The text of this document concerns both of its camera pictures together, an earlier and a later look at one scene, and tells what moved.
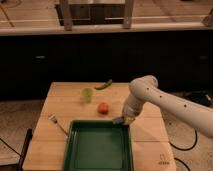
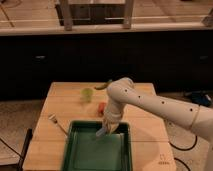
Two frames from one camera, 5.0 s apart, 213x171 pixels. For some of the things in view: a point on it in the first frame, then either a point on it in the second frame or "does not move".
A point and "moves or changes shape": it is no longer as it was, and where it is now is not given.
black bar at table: x=28 y=139 does not move
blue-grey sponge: x=118 y=121 moves or changes shape
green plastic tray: x=98 y=145 does not move
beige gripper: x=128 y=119 -> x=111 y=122
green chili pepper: x=104 y=86 does not move
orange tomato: x=103 y=108 does not move
